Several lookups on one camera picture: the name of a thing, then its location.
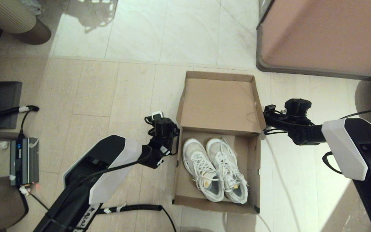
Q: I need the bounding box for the white mesh sneaker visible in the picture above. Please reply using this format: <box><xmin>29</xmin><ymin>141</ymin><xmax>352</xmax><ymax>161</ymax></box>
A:
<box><xmin>206</xmin><ymin>138</ymin><xmax>249</xmax><ymax>204</ymax></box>
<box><xmin>182</xmin><ymin>139</ymin><xmax>224</xmax><ymax>202</ymax></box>

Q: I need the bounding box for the brown cardboard shoe box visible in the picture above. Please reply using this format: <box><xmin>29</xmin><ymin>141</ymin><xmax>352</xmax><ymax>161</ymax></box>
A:
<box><xmin>172</xmin><ymin>71</ymin><xmax>266</xmax><ymax>215</ymax></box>

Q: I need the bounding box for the white handwritten label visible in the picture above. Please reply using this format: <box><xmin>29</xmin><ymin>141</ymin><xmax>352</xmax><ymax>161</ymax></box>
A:
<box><xmin>77</xmin><ymin>206</ymin><xmax>98</xmax><ymax>230</ymax></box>

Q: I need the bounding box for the clear plastic wrap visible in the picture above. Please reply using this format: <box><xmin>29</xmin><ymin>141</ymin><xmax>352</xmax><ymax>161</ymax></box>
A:
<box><xmin>340</xmin><ymin>193</ymin><xmax>371</xmax><ymax>232</ymax></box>

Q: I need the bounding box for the grey metal power converter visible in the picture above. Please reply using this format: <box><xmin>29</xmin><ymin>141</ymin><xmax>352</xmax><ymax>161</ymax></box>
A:
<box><xmin>10</xmin><ymin>138</ymin><xmax>40</xmax><ymax>187</ymax></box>

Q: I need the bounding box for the grey crumpled cloth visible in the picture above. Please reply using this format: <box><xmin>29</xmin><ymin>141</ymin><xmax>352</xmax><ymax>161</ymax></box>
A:
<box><xmin>20</xmin><ymin>0</ymin><xmax>43</xmax><ymax>15</ymax></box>

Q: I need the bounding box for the beige ribbed pouf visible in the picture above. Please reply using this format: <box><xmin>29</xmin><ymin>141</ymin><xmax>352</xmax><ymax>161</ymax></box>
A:
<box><xmin>0</xmin><ymin>0</ymin><xmax>38</xmax><ymax>34</ymax></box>

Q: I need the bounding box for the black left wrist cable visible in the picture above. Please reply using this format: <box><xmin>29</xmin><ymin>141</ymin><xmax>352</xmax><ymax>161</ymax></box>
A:
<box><xmin>145</xmin><ymin>115</ymin><xmax>180</xmax><ymax>156</ymax></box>

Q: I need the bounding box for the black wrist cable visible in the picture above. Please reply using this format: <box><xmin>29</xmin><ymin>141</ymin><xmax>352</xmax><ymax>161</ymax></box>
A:
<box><xmin>145</xmin><ymin>115</ymin><xmax>180</xmax><ymax>156</ymax></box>
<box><xmin>264</xmin><ymin>119</ymin><xmax>315</xmax><ymax>135</ymax></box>

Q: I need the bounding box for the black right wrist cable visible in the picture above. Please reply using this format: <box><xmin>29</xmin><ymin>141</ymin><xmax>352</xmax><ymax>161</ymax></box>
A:
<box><xmin>264</xmin><ymin>119</ymin><xmax>315</xmax><ymax>135</ymax></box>

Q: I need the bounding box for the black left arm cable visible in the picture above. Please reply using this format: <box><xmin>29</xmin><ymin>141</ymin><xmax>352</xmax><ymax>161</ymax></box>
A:
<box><xmin>66</xmin><ymin>147</ymin><xmax>153</xmax><ymax>194</ymax></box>

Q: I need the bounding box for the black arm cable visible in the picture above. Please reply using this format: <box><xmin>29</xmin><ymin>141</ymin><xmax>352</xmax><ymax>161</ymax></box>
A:
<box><xmin>66</xmin><ymin>147</ymin><xmax>153</xmax><ymax>194</ymax></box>
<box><xmin>340</xmin><ymin>107</ymin><xmax>371</xmax><ymax>119</ymax></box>

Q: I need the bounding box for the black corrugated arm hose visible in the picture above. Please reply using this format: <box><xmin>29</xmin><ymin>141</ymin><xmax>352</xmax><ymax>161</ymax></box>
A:
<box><xmin>322</xmin><ymin>151</ymin><xmax>343</xmax><ymax>175</ymax></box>

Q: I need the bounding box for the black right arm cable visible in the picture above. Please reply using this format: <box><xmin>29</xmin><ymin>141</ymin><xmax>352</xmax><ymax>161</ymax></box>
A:
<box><xmin>340</xmin><ymin>107</ymin><xmax>371</xmax><ymax>119</ymax></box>

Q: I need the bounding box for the pink cabinet with dark frame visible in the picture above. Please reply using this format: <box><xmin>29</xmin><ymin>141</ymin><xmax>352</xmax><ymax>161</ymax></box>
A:
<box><xmin>255</xmin><ymin>0</ymin><xmax>371</xmax><ymax>83</ymax></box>

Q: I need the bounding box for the long black corrugated cable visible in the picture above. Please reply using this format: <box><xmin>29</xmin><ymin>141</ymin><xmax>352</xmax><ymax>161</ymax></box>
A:
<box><xmin>95</xmin><ymin>204</ymin><xmax>163</xmax><ymax>215</ymax></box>

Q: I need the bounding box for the thin black cable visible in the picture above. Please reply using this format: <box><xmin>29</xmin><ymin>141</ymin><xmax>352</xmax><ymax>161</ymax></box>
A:
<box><xmin>161</xmin><ymin>208</ymin><xmax>177</xmax><ymax>232</ymax></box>
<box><xmin>28</xmin><ymin>189</ymin><xmax>50</xmax><ymax>210</ymax></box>

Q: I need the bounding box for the short black plug cable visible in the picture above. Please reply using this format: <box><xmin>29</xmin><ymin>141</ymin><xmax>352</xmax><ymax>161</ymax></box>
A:
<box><xmin>19</xmin><ymin>111</ymin><xmax>33</xmax><ymax>140</ymax></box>

